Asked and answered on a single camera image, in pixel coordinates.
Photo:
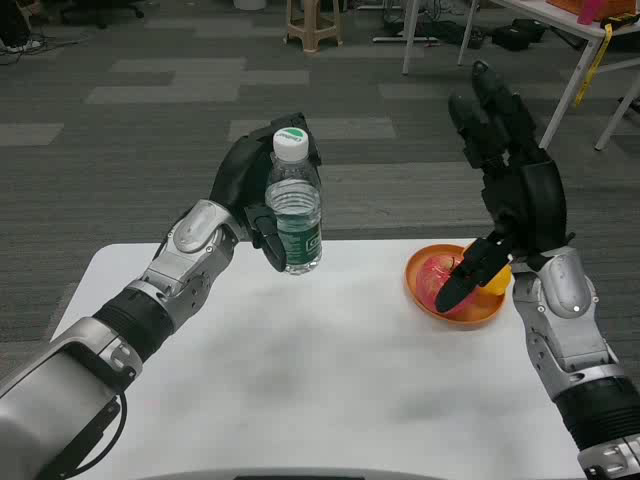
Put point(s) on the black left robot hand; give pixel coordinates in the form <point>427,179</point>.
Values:
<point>237,167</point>

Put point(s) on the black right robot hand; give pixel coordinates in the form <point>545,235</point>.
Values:
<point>535,200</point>

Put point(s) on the pink plastic item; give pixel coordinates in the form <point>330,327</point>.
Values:
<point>590,11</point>

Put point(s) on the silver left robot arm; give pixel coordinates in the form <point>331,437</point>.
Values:
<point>170,272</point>

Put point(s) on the black office chair base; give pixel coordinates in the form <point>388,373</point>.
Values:
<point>102,12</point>

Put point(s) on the white power strip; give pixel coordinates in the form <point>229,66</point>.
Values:
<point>24,47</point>

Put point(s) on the yellow lemon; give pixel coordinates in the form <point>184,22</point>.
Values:
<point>497,282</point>

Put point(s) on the black bag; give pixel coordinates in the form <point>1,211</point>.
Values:
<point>520,34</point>

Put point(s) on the clear water bottle green label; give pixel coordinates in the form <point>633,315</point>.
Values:
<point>295,210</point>

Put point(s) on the orange plastic plate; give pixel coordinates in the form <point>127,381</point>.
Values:
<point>480,315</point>

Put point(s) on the white waste bin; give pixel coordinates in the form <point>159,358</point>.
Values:
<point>248,4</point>

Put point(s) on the orange box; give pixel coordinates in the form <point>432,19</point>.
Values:
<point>565,3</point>

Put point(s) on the white desk foot bar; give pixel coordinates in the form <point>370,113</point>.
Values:
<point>387,39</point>

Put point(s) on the red apple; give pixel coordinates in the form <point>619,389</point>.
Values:
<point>432,280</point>

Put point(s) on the beige plastic stool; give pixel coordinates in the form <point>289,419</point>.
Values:
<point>314,25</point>

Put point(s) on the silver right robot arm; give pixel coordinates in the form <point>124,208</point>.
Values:
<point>570,330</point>

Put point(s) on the white metal-frame table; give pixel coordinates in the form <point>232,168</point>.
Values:
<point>585,55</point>

